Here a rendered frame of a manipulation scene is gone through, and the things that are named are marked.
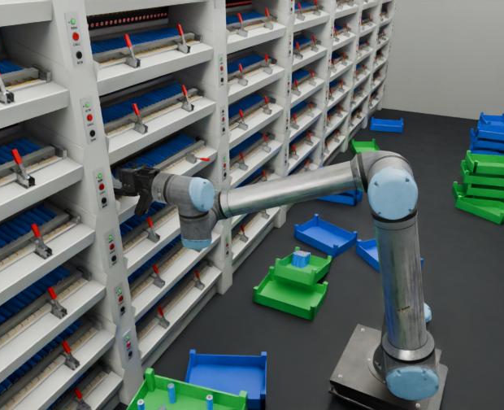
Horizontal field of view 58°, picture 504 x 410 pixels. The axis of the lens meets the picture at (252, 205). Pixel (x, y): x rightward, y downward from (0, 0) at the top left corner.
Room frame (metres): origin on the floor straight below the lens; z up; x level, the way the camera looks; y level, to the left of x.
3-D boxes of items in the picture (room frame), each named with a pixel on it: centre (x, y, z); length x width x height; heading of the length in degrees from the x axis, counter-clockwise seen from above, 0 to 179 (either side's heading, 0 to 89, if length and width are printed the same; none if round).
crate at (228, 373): (1.21, 0.10, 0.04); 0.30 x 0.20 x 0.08; 88
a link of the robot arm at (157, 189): (1.20, 0.26, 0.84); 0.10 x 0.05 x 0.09; 155
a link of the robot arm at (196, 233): (1.18, 0.17, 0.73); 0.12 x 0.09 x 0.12; 168
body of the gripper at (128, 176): (1.24, 0.33, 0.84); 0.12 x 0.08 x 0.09; 65
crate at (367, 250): (2.02, -0.73, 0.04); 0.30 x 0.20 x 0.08; 24
